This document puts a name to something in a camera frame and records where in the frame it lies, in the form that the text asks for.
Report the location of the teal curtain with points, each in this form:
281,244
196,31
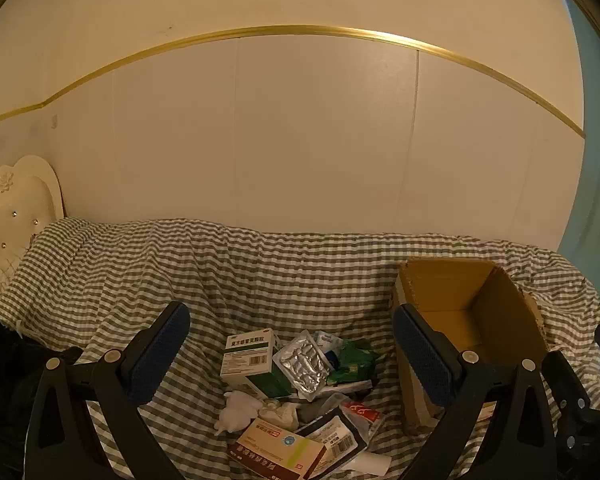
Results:
595,185

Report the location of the orange white medicine box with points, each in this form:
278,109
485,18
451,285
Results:
280,452

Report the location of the grey white checked bedsheet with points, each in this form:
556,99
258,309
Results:
280,280

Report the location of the cardboard box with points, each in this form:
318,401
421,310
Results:
505,310

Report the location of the black edged white sachet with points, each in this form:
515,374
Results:
337,435

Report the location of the green white medicine box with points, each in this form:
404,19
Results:
247,355

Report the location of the gold wall trim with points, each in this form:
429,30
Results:
280,31

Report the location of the small blue white box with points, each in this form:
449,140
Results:
327,342

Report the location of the red white packet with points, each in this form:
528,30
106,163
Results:
362,415

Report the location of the white tufted headboard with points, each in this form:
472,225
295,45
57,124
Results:
15,210

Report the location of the foil blister pill pack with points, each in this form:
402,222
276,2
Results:
302,367

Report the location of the green snack packet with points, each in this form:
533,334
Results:
352,362

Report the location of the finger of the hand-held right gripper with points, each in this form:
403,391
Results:
562,375

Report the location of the white tissue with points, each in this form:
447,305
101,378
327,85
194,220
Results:
235,412
280,412

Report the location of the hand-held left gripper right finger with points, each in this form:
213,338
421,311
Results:
422,355

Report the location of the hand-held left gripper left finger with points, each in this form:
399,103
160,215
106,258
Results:
160,355

